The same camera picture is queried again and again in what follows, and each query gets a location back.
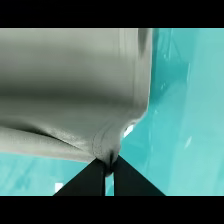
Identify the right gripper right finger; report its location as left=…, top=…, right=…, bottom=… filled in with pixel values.
left=112, top=155, right=167, bottom=197

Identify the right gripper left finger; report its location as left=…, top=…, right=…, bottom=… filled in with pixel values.
left=53, top=157, right=107, bottom=197

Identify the brown T-shirt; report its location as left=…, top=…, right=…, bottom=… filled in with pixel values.
left=0, top=27, right=155, bottom=168

